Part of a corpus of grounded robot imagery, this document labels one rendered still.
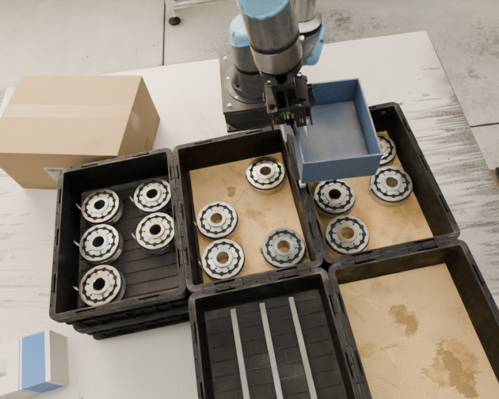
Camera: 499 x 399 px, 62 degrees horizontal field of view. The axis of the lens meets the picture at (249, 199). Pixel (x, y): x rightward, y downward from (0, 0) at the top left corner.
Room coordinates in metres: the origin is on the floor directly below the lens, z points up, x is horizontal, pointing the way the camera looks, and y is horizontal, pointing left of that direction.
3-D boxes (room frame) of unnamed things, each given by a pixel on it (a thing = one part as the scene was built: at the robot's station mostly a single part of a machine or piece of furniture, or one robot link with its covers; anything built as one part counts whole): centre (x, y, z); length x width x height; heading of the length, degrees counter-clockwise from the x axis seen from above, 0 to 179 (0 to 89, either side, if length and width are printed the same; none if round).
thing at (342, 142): (0.52, -0.19, 1.10); 0.20 x 0.15 x 0.07; 176
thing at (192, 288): (0.50, 0.02, 0.92); 0.40 x 0.30 x 0.02; 0
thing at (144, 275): (0.50, 0.32, 0.87); 0.40 x 0.30 x 0.11; 0
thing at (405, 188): (0.50, -0.36, 0.86); 0.10 x 0.10 x 0.01
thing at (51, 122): (0.92, 0.48, 0.80); 0.40 x 0.30 x 0.20; 75
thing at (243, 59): (0.99, -0.10, 0.97); 0.13 x 0.12 x 0.14; 70
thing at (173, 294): (0.50, 0.32, 0.92); 0.40 x 0.30 x 0.02; 0
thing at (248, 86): (1.00, -0.09, 0.85); 0.15 x 0.15 x 0.10
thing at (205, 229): (0.50, 0.09, 0.86); 0.10 x 0.10 x 0.01
